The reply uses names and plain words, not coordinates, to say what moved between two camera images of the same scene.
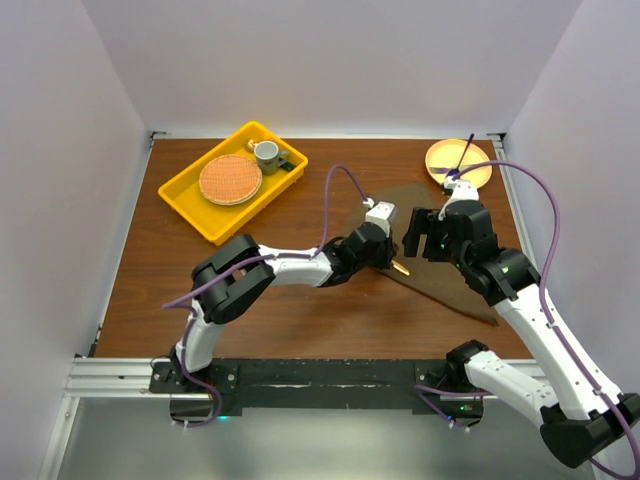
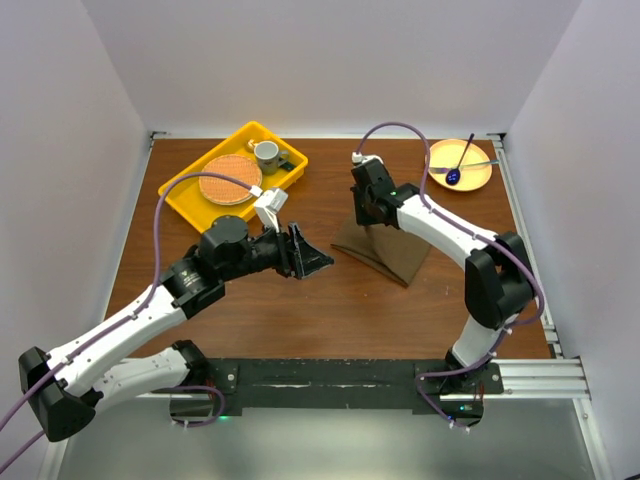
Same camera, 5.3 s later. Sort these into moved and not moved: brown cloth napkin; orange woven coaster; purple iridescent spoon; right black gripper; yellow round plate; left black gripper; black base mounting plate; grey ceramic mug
Moved: left black gripper; right black gripper; brown cloth napkin
Not moved: grey ceramic mug; purple iridescent spoon; yellow round plate; orange woven coaster; black base mounting plate
